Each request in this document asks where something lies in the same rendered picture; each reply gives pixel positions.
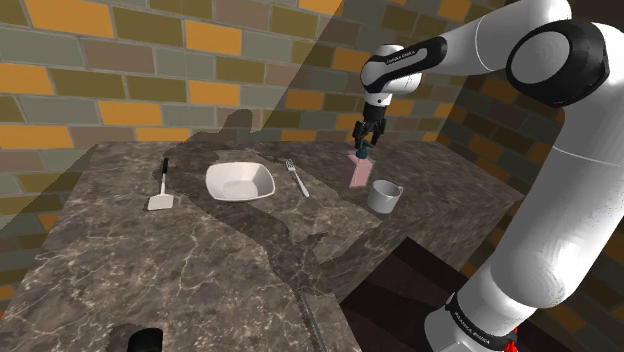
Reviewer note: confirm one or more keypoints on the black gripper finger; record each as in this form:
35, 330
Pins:
357, 135
378, 135

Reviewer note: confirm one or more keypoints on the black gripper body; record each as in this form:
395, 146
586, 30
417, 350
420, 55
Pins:
373, 115

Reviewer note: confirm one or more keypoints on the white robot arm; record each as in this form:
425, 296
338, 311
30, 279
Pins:
560, 204

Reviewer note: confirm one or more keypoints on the pink soap dispenser bottle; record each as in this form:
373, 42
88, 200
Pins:
360, 171

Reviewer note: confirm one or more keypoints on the grey mug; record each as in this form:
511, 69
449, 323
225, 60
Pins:
383, 197

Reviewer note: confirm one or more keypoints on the silver fork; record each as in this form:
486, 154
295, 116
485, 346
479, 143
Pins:
297, 177

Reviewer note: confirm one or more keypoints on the white square bowl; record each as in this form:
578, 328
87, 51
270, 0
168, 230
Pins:
239, 182

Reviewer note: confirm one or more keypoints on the dark robot stand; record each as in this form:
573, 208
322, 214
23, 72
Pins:
404, 302

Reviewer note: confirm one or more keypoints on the black cylinder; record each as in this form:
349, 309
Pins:
144, 340

